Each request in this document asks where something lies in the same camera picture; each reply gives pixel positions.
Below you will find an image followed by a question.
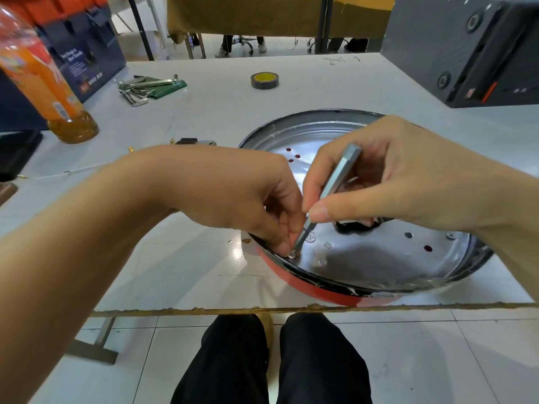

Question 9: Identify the person's right leg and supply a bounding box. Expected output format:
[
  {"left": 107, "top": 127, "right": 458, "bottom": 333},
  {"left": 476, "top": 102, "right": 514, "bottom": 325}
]
[{"left": 276, "top": 312, "right": 374, "bottom": 404}]

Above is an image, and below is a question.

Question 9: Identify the thin white wire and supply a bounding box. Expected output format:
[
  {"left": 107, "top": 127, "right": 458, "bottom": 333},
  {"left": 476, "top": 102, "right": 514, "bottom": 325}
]
[{"left": 17, "top": 161, "right": 112, "bottom": 180}]

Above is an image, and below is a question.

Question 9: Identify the orange drink bottle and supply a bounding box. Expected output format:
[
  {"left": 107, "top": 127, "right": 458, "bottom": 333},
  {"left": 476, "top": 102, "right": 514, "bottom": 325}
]
[{"left": 0, "top": 3, "right": 100, "bottom": 144}]

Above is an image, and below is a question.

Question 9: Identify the table with yellow cloth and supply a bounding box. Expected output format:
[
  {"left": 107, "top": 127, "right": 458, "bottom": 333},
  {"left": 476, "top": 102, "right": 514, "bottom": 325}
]
[{"left": 166, "top": 0, "right": 397, "bottom": 60}]

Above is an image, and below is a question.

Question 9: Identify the person's left hand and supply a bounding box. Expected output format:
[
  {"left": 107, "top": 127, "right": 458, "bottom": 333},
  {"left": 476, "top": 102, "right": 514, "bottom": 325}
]
[{"left": 168, "top": 144, "right": 307, "bottom": 258}]

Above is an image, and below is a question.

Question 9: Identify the yellow and black tape roll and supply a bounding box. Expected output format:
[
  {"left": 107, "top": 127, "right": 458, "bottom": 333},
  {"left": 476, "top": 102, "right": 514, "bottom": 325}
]
[{"left": 250, "top": 72, "right": 280, "bottom": 90}]

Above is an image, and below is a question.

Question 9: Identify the black metal frame post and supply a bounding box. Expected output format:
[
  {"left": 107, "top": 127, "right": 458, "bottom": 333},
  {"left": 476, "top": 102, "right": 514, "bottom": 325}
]
[
  {"left": 126, "top": 0, "right": 155, "bottom": 62},
  {"left": 315, "top": 0, "right": 334, "bottom": 54}
]

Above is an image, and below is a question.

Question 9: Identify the grey metal table leg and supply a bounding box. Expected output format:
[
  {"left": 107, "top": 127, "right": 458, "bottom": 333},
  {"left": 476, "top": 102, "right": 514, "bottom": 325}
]
[{"left": 64, "top": 317, "right": 119, "bottom": 366}]

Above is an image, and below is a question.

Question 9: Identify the silver hex screwdriver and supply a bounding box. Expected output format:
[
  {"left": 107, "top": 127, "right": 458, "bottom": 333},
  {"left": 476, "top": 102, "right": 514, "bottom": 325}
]
[{"left": 290, "top": 143, "right": 364, "bottom": 256}]

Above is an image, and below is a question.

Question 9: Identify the person's leg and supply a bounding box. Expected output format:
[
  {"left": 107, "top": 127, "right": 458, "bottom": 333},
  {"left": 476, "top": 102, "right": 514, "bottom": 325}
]
[
  {"left": 170, "top": 314, "right": 271, "bottom": 404},
  {"left": 276, "top": 312, "right": 374, "bottom": 404}
]

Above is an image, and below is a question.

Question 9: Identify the dark grey machine housing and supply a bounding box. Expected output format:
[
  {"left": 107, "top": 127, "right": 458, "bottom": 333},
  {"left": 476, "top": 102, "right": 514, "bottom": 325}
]
[{"left": 380, "top": 0, "right": 539, "bottom": 109}]

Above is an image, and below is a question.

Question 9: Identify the black plastic piece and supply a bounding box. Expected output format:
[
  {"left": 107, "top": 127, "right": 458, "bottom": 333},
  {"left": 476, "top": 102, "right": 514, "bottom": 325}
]
[{"left": 334, "top": 219, "right": 385, "bottom": 235}]

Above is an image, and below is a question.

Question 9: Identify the black flat object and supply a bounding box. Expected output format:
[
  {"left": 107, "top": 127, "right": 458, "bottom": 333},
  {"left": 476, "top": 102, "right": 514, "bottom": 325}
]
[{"left": 0, "top": 129, "right": 44, "bottom": 182}]

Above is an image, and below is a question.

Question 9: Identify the round metal pan red rim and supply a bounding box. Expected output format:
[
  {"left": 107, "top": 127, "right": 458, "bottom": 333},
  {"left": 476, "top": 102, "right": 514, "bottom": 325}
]
[{"left": 237, "top": 109, "right": 494, "bottom": 308}]

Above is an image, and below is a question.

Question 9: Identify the brown wooden object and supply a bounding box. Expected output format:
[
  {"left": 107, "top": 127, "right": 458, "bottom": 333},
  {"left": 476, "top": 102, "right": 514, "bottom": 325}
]
[{"left": 0, "top": 182, "right": 19, "bottom": 207}]

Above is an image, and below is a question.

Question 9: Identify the blue and orange tool box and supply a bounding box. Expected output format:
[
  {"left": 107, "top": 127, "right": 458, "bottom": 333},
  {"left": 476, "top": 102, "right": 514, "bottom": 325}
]
[{"left": 0, "top": 0, "right": 127, "bottom": 104}]

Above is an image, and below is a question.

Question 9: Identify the person's right hand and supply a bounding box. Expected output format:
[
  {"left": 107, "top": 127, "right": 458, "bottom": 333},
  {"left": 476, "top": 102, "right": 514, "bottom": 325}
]
[{"left": 302, "top": 115, "right": 508, "bottom": 236}]

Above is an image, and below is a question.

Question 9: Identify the hex key set green holder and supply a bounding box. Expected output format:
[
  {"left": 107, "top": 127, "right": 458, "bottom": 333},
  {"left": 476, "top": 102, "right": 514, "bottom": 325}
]
[{"left": 117, "top": 74, "right": 188, "bottom": 107}]

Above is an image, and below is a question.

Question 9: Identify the person's left leg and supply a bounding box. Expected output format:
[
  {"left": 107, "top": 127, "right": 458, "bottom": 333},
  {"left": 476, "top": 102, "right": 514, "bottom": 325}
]
[{"left": 170, "top": 314, "right": 271, "bottom": 404}]

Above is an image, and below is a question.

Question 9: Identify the small black and silver part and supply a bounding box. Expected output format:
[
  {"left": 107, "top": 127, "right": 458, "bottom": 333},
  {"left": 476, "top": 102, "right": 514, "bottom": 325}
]
[{"left": 170, "top": 137, "right": 217, "bottom": 147}]

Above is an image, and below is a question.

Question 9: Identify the person's left forearm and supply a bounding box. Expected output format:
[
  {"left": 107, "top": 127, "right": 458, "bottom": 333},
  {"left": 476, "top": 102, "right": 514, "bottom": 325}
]
[{"left": 0, "top": 146, "right": 179, "bottom": 404}]

